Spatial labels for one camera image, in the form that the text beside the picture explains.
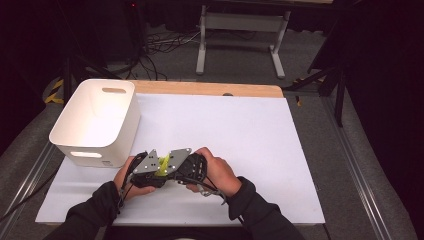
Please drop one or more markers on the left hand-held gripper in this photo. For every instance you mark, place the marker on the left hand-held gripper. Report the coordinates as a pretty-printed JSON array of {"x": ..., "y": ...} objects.
[{"x": 150, "y": 166}]

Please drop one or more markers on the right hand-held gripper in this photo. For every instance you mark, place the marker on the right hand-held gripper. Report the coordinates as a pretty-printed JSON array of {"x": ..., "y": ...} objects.
[{"x": 186, "y": 166}]

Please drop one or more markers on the yellow plastic shuttlecock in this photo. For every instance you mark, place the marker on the yellow plastic shuttlecock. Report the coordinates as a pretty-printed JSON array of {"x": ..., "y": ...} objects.
[{"x": 163, "y": 166}]

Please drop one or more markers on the white plastic storage box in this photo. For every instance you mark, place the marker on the white plastic storage box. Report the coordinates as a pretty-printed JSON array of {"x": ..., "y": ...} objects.
[{"x": 96, "y": 116}]

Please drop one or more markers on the person's left hand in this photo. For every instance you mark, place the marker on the person's left hand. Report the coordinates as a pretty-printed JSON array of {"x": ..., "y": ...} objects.
[{"x": 121, "y": 183}]

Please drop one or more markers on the person's right hand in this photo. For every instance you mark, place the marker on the person's right hand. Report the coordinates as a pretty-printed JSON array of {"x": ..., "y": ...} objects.
[{"x": 220, "y": 176}]

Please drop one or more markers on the white table mat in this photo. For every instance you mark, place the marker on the white table mat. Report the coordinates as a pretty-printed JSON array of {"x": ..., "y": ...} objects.
[{"x": 233, "y": 133}]

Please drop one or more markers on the yellow black hazard tape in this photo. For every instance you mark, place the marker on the yellow black hazard tape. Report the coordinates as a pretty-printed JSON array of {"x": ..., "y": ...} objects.
[{"x": 55, "y": 93}]

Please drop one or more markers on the metal floor rail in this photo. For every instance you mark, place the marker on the metal floor rail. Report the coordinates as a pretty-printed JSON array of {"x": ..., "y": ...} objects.
[
  {"x": 360, "y": 173},
  {"x": 30, "y": 180}
]

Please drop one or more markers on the grey metal table frame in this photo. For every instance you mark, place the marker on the grey metal table frame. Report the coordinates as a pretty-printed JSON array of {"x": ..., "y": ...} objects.
[{"x": 243, "y": 21}]

